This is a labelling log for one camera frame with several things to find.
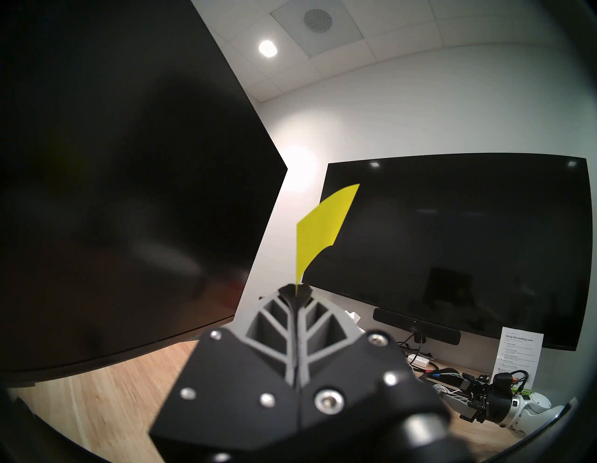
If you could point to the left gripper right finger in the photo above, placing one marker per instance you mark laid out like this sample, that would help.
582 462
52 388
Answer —
354 373

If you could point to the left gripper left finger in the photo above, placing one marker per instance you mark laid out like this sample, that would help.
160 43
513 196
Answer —
242 382

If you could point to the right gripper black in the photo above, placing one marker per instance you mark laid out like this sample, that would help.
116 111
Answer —
492 403

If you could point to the yellow sticky note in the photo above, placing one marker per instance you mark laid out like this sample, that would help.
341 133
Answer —
322 224

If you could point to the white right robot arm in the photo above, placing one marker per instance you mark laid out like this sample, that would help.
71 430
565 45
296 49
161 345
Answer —
536 410

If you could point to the curved black computer monitor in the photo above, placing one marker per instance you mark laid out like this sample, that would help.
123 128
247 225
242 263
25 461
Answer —
116 186

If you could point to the white power adapter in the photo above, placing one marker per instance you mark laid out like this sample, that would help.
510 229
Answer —
419 361

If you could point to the white printed room sign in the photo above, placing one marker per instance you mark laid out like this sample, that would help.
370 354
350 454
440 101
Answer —
517 354

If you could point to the black video sound bar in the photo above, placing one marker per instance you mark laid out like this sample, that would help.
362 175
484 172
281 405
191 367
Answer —
415 326

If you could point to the round ceiling light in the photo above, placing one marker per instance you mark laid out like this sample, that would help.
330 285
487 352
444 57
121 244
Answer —
267 48

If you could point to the round ceiling speaker grille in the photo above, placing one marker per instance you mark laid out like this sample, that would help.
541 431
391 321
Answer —
318 19

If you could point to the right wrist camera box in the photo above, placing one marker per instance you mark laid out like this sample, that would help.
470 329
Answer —
506 380

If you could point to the large black wall television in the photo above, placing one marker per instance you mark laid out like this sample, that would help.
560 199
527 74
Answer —
466 242

